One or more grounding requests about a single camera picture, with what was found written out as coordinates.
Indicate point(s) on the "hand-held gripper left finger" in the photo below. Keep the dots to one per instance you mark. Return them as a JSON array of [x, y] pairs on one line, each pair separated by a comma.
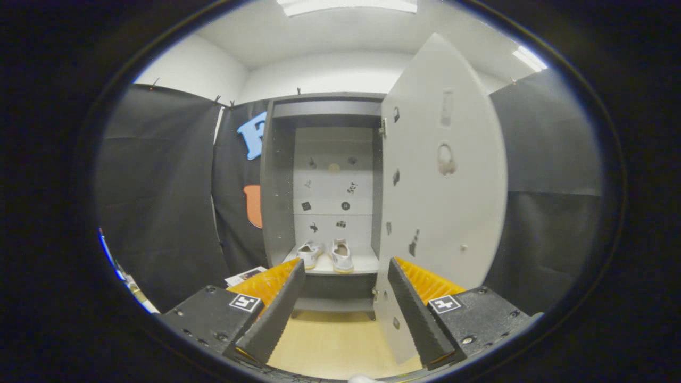
[[276, 314]]

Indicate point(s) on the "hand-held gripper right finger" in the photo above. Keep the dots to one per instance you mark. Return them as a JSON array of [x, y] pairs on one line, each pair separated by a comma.
[[417, 319]]

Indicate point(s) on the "white shoe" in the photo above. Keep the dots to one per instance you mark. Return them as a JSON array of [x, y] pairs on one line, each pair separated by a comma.
[[309, 254], [342, 258]]

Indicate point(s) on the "grey shoe cabinet door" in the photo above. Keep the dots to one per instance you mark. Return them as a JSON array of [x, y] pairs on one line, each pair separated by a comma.
[[452, 213]]

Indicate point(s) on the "grey shoe cabinet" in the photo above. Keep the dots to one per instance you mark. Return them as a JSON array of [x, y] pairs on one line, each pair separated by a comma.
[[332, 186]]

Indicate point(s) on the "white book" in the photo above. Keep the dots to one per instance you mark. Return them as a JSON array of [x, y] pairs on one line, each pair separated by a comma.
[[242, 276]]

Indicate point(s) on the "small coloured clutter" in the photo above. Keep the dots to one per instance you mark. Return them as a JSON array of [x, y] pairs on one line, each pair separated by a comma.
[[133, 290]]

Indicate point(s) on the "black backdrop cloth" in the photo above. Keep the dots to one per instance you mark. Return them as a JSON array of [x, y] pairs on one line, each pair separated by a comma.
[[159, 186]]

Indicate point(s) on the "narrow ceiling light panel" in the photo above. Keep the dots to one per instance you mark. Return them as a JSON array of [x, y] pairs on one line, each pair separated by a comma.
[[529, 58]]

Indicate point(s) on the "long ceiling light panel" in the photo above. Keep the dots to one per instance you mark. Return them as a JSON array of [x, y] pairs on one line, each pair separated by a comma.
[[346, 5]]

